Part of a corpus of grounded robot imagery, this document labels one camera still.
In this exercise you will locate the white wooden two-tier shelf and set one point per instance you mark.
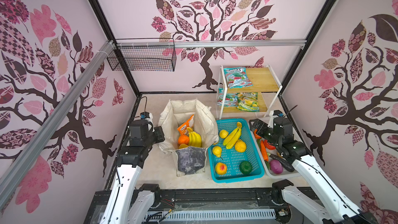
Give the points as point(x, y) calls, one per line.
point(264, 82)

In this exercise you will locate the white slotted cable duct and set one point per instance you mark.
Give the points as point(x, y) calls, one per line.
point(210, 215)

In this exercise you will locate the green bell pepper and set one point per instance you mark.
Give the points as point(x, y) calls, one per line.
point(245, 167)

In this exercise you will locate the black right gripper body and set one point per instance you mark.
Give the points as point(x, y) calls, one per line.
point(275, 139)

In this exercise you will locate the white plastic vegetable basket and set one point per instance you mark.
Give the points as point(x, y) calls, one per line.
point(285, 174)

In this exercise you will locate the orange Fox's candy bag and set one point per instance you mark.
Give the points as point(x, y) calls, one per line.
point(183, 128)

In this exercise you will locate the aluminium frame bar rear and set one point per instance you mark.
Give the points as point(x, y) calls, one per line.
point(215, 44)

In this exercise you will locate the lower green white candy bag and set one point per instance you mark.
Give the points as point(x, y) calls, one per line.
point(231, 99)

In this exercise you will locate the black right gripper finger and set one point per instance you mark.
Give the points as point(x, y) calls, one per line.
point(257, 124)
point(255, 131)

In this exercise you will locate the red yellow peach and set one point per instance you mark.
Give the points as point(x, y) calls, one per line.
point(221, 168)

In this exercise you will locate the cream canvas grocery bag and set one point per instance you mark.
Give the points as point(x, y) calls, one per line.
point(188, 159)

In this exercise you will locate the black wire wall basket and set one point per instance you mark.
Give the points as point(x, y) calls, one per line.
point(143, 54)

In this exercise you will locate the orange carrot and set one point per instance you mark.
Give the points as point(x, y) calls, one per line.
point(263, 151)

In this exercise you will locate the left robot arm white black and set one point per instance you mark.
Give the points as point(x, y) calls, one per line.
point(121, 208)

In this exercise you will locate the orange fruit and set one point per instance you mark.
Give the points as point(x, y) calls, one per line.
point(183, 139)

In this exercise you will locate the yellow banana bunch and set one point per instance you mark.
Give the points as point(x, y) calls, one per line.
point(233, 137)
point(195, 139)

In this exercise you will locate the green white candy bag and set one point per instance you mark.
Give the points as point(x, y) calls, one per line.
point(237, 77)
point(231, 99)

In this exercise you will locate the aluminium frame bar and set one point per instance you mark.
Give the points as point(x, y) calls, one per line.
point(215, 44)
point(19, 168)

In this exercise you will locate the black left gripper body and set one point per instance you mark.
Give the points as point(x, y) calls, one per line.
point(155, 137)

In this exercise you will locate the red tomato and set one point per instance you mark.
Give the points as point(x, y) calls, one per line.
point(268, 145)

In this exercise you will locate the yellow green candy bag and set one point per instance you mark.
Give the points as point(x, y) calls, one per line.
point(248, 102)

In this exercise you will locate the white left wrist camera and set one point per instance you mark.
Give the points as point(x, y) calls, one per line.
point(145, 115)

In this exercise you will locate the aluminium frame bar left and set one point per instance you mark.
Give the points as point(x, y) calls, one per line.
point(19, 168)

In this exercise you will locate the teal plastic fruit basket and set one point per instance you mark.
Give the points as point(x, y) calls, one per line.
point(232, 158)

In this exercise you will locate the purple red onion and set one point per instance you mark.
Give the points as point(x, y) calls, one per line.
point(276, 166)

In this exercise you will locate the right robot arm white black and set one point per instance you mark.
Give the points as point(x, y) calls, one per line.
point(334, 206)

